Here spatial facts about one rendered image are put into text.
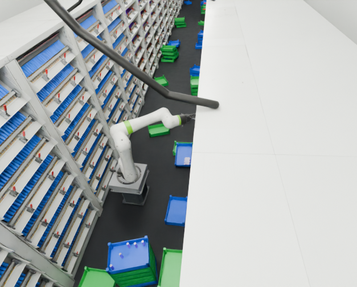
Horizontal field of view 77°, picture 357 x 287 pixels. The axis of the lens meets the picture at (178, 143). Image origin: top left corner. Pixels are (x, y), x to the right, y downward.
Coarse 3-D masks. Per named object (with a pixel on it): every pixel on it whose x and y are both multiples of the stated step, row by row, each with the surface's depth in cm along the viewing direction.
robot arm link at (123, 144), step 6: (120, 132) 182; (114, 138) 179; (120, 138) 176; (126, 138) 178; (120, 144) 174; (126, 144) 175; (120, 150) 176; (126, 150) 177; (120, 156) 184; (126, 156) 183; (126, 162) 188; (132, 162) 193; (126, 168) 194; (132, 168) 196; (126, 174) 200; (132, 174) 200; (126, 180) 205; (132, 180) 204
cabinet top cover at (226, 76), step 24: (216, 0) 172; (216, 24) 129; (216, 48) 104; (240, 48) 102; (216, 72) 87; (240, 72) 86; (216, 96) 75; (240, 96) 74; (216, 120) 66; (240, 120) 65; (264, 120) 64
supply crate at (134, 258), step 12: (132, 240) 175; (144, 240) 178; (108, 252) 169; (120, 252) 174; (132, 252) 173; (144, 252) 172; (108, 264) 164; (120, 264) 167; (132, 264) 167; (144, 264) 161
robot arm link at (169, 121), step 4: (164, 116) 191; (168, 116) 190; (172, 116) 190; (176, 116) 192; (164, 120) 190; (168, 120) 187; (172, 120) 188; (176, 120) 190; (180, 120) 192; (164, 124) 190; (168, 124) 188; (172, 124) 188; (176, 124) 191; (180, 124) 194; (168, 128) 192
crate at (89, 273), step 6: (90, 270) 203; (96, 270) 202; (102, 270) 199; (84, 276) 199; (90, 276) 200; (96, 276) 200; (102, 276) 199; (108, 276) 199; (84, 282) 197; (90, 282) 196; (96, 282) 196; (102, 282) 196; (108, 282) 195; (114, 282) 191
